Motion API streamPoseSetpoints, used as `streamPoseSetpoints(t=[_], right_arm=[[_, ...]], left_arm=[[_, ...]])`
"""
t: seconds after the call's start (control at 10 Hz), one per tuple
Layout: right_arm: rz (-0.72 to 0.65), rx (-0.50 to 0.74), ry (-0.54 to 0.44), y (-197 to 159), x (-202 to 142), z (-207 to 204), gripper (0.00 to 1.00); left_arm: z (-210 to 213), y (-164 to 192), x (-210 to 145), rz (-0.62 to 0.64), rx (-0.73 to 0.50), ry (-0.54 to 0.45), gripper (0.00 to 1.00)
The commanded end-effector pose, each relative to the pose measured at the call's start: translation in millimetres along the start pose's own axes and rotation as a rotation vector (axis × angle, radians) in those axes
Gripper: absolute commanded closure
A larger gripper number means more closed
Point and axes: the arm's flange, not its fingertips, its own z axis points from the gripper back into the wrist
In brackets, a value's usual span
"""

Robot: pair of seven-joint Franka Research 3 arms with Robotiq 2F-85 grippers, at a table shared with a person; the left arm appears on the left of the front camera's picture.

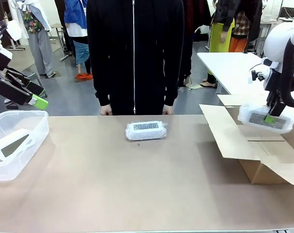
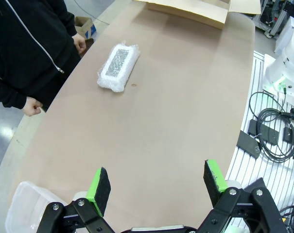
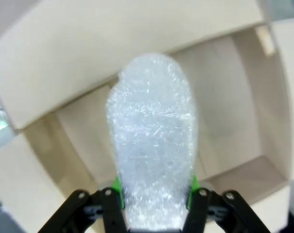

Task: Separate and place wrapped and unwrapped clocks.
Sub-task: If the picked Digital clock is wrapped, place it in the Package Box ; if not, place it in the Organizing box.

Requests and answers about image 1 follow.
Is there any person in orange trousers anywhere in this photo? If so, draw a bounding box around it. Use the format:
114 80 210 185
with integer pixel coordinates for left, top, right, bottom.
228 11 249 53

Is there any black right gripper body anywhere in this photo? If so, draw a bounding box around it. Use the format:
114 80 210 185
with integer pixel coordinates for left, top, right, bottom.
266 89 285 106

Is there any grey metal stool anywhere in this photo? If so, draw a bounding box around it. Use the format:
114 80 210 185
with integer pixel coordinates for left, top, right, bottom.
20 69 48 98

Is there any white unwrapped clock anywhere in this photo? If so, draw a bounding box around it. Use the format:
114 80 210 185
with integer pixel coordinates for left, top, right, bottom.
0 128 37 162

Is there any person in yellow apron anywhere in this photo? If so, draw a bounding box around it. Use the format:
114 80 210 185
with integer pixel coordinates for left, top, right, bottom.
206 0 235 89

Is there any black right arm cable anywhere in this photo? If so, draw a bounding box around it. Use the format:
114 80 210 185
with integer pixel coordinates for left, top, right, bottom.
280 37 294 109

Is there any person in blue jacket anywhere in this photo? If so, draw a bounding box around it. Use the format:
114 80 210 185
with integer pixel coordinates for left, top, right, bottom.
64 0 94 81

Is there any person in black hoodie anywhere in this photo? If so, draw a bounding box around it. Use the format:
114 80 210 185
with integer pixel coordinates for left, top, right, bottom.
86 0 193 117

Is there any open cardboard box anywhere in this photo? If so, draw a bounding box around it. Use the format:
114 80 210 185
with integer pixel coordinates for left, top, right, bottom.
199 94 294 187

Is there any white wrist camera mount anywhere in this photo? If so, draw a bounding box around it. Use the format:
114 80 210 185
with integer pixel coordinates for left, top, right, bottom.
0 19 23 58
248 57 280 92

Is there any clear plastic bin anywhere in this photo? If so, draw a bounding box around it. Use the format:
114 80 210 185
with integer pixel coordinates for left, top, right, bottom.
0 110 50 182

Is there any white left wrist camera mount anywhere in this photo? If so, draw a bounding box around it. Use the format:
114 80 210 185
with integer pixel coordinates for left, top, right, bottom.
0 19 23 58

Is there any small background side table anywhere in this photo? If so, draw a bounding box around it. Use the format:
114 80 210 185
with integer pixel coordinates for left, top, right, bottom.
51 23 69 61

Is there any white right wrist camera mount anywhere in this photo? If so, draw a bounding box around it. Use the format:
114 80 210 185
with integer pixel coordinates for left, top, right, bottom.
248 57 280 92

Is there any person in floral shirt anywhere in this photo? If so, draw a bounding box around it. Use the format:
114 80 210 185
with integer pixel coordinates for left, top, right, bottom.
12 0 56 79

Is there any person's right hand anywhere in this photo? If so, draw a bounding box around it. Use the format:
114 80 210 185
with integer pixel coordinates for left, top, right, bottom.
100 104 113 116

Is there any bubble-wrapped clock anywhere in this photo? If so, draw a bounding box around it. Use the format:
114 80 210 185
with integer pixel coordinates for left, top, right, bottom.
237 102 294 133
125 120 168 141

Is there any white background desk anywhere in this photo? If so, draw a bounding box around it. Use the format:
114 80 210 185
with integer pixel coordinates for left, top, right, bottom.
0 23 26 51

